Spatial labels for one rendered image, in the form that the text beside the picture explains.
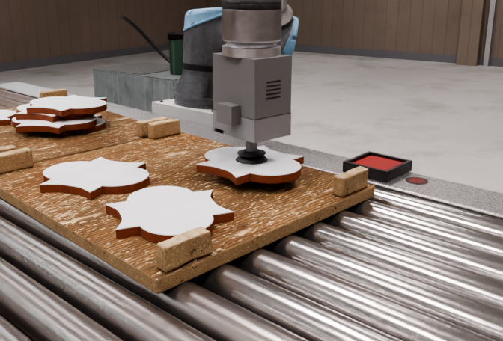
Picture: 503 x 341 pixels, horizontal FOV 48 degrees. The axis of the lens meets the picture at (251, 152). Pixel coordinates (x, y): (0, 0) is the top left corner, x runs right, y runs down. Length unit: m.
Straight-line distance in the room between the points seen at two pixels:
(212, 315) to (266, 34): 0.35
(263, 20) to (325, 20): 9.76
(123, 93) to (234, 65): 4.34
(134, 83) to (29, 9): 4.47
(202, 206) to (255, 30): 0.22
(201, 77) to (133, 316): 0.89
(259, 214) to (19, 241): 0.26
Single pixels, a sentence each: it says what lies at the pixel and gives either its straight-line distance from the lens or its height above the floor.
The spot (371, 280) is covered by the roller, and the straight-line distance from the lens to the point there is 0.58.
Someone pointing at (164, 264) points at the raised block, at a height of 0.95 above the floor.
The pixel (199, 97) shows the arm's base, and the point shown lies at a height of 0.94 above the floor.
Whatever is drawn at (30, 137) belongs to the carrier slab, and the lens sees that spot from 1.05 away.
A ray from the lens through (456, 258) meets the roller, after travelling 0.64.
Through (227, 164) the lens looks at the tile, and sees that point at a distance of 0.74.
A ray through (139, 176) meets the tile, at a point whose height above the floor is 0.95.
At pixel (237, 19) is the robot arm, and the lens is 0.70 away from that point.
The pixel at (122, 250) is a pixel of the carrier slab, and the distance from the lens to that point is 0.58.
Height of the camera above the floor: 1.19
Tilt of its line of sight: 16 degrees down
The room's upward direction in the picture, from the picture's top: straight up
